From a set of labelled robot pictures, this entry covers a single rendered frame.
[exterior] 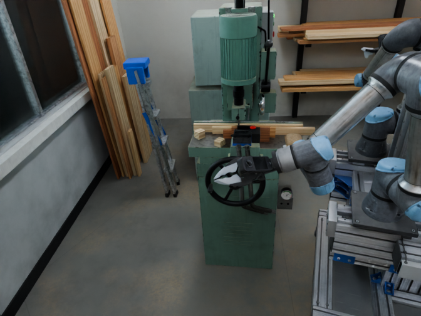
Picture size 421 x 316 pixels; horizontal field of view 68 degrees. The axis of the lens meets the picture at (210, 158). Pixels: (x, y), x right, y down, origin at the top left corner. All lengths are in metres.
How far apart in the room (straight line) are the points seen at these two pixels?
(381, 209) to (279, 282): 0.97
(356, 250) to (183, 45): 3.09
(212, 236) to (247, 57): 1.09
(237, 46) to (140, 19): 2.60
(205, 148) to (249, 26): 0.62
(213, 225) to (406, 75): 1.32
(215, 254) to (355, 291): 0.83
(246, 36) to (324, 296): 1.33
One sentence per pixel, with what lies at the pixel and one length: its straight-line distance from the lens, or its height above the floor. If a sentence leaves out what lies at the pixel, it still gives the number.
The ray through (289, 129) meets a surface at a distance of 1.72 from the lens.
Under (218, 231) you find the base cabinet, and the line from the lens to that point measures 1.96.
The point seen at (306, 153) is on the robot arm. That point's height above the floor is 1.22.
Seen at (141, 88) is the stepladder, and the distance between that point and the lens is 2.34.
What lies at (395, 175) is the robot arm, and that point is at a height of 1.03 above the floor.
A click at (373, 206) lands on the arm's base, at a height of 0.86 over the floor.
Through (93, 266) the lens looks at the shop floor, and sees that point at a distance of 2.38.
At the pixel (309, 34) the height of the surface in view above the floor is 1.09.
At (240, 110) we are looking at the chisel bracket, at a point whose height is 1.06.
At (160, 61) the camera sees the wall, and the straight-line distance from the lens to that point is 4.04.
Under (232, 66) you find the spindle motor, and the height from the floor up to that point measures 1.29.
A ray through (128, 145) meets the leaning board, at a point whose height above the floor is 0.34.
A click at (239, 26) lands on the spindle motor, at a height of 1.47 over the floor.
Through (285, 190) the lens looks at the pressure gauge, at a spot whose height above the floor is 0.69.
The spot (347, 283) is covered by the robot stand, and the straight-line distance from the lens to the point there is 1.94.
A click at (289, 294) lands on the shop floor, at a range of 2.09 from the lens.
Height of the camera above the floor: 1.68
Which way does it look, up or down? 31 degrees down
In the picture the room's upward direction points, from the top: 4 degrees counter-clockwise
